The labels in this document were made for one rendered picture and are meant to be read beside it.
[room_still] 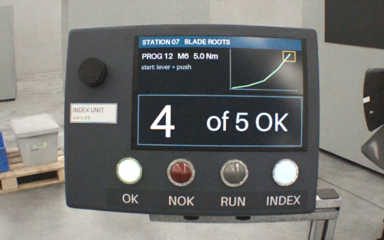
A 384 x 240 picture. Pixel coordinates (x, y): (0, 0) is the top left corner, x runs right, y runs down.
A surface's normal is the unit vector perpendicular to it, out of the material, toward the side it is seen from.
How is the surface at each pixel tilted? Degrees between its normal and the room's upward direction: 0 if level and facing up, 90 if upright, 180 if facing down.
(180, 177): 80
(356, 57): 90
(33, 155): 95
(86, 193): 75
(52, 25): 90
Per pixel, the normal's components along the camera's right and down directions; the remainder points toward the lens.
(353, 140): -0.90, 0.11
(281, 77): -0.04, -0.01
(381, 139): -0.65, -0.48
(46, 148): 0.55, 0.30
